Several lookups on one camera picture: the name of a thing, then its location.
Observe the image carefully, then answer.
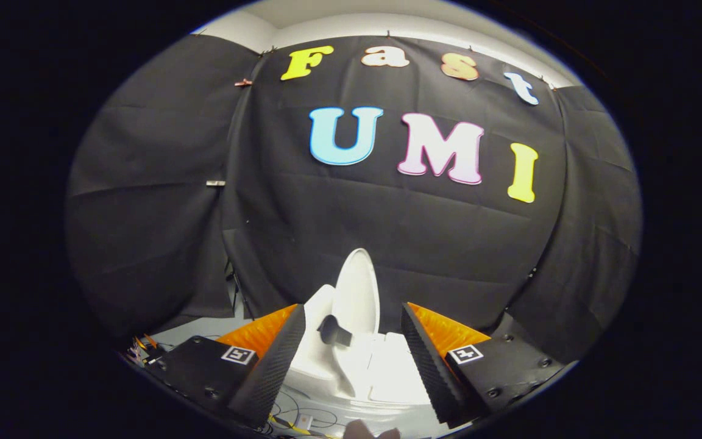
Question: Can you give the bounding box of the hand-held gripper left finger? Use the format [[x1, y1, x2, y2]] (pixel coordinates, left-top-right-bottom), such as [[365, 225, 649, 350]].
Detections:
[[143, 303, 307, 429]]

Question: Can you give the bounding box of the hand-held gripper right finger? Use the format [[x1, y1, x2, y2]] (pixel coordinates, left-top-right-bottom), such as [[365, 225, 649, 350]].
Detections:
[[400, 302, 566, 427]]

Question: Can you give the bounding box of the black round lid pull tab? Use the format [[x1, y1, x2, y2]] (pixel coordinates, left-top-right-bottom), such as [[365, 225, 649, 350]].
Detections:
[[317, 314, 353, 349]]

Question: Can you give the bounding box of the tangle of floor cables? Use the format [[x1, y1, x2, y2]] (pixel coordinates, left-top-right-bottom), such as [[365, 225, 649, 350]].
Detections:
[[266, 390, 342, 438]]

